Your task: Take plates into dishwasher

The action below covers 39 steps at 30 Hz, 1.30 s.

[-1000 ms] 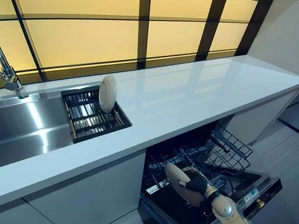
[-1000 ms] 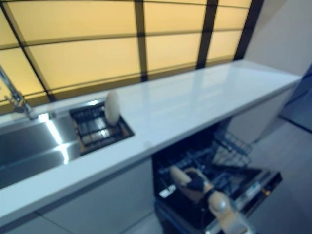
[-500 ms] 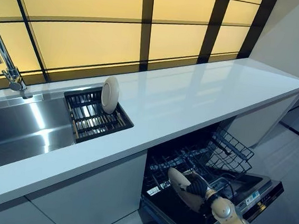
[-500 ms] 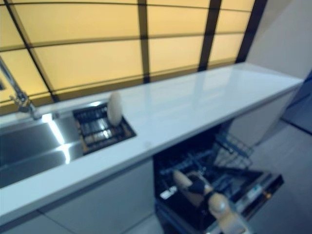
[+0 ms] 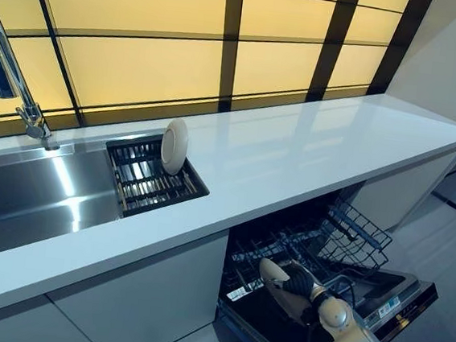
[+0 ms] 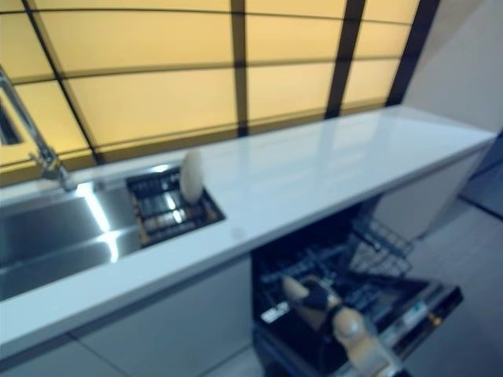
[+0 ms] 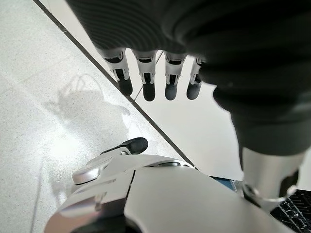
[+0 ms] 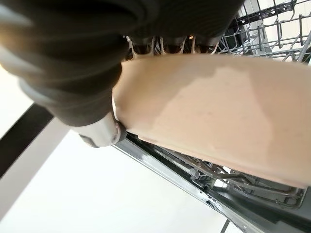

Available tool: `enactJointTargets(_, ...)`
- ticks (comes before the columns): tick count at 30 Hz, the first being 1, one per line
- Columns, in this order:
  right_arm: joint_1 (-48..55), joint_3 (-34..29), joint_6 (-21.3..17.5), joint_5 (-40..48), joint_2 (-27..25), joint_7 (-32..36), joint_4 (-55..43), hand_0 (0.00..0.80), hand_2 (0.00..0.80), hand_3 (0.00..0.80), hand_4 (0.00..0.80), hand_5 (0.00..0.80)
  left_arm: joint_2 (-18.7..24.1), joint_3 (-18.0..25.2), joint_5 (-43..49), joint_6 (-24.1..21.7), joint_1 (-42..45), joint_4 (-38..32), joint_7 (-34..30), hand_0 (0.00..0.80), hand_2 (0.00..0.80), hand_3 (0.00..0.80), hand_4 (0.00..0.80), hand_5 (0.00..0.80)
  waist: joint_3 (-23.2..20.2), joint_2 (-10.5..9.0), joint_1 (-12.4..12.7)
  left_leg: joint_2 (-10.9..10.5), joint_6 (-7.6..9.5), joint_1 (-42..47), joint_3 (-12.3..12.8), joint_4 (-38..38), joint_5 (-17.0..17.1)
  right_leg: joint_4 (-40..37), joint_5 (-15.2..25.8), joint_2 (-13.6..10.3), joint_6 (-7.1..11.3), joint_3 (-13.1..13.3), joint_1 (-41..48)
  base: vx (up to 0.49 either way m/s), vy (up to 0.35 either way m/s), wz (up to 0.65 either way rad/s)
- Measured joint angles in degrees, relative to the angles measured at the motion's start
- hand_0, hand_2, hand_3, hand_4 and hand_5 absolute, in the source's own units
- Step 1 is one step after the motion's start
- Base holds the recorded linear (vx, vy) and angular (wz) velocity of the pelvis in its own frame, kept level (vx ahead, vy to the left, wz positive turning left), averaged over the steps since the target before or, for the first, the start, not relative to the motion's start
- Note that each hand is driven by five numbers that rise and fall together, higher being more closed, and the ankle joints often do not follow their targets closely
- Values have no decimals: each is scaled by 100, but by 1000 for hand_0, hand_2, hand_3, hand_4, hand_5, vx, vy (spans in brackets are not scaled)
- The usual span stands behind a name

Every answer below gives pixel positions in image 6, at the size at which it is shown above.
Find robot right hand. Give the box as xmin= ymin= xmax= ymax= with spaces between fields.
xmin=303 ymin=283 xmax=343 ymax=314

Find black dishwasher door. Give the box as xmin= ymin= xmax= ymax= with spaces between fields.
xmin=254 ymin=274 xmax=465 ymax=377

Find white end cabinet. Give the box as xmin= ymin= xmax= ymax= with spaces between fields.
xmin=372 ymin=144 xmax=489 ymax=241

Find white cabinet door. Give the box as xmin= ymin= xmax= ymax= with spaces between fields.
xmin=66 ymin=257 xmax=255 ymax=377
xmin=0 ymin=345 xmax=119 ymax=377

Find black dish drying rack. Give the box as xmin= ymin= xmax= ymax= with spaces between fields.
xmin=125 ymin=164 xmax=228 ymax=249

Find small beige plate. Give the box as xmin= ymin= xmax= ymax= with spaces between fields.
xmin=179 ymin=148 xmax=205 ymax=206

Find dark grey tall cabinet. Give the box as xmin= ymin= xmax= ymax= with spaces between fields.
xmin=458 ymin=124 xmax=503 ymax=221

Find stainless steel sink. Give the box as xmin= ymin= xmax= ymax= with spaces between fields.
xmin=0 ymin=164 xmax=228 ymax=304

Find chrome kitchen faucet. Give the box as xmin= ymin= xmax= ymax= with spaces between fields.
xmin=0 ymin=64 xmax=76 ymax=192

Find dishwasher wire basket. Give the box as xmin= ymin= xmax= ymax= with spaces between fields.
xmin=348 ymin=217 xmax=416 ymax=276

